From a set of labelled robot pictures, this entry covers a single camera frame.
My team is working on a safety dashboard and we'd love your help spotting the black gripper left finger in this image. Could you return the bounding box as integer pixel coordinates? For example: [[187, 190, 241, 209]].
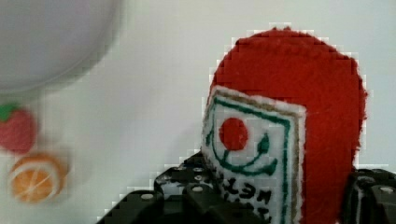
[[97, 152, 268, 224]]

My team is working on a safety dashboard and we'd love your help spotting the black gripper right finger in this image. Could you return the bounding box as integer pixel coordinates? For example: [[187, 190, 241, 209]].
[[340, 169, 396, 224]]

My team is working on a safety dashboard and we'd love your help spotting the red plush ketchup bottle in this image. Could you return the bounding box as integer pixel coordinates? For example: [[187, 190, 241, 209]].
[[201, 28, 367, 224]]

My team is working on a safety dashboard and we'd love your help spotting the orange slice toy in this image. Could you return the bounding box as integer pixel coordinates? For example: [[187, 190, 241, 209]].
[[8, 153, 68, 203]]

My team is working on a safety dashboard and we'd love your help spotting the red strawberry toy upper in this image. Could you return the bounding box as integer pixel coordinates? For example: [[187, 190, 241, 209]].
[[0, 103, 36, 154]]

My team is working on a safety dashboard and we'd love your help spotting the lilac round plate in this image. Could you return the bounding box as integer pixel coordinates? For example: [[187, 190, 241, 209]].
[[0, 0, 120, 92]]

